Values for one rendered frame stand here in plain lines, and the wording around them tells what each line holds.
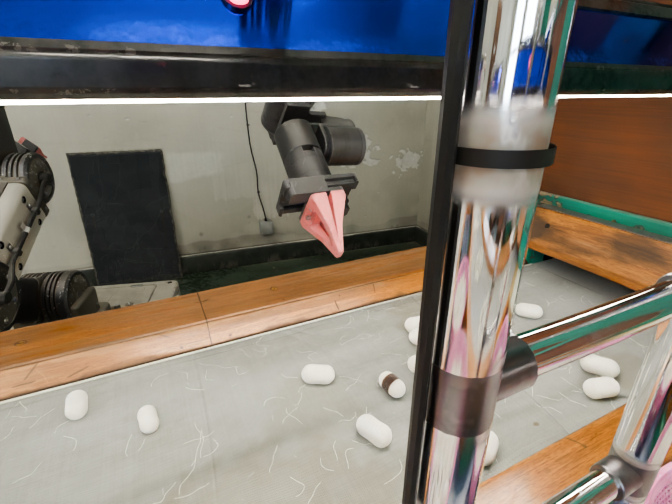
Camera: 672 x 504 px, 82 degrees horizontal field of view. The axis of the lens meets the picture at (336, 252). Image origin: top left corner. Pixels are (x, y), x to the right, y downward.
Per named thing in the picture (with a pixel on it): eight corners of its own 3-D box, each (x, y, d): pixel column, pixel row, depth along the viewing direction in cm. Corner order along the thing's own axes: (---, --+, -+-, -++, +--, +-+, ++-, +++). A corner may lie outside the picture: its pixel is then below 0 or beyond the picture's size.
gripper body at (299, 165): (361, 183, 51) (342, 140, 54) (287, 191, 47) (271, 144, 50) (346, 211, 56) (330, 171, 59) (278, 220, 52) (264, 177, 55)
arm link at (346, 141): (263, 120, 62) (276, 75, 55) (327, 123, 67) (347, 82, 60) (282, 182, 57) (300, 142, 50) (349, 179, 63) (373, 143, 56)
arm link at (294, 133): (268, 142, 58) (277, 112, 53) (310, 142, 61) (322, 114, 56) (281, 178, 55) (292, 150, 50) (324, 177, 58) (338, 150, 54)
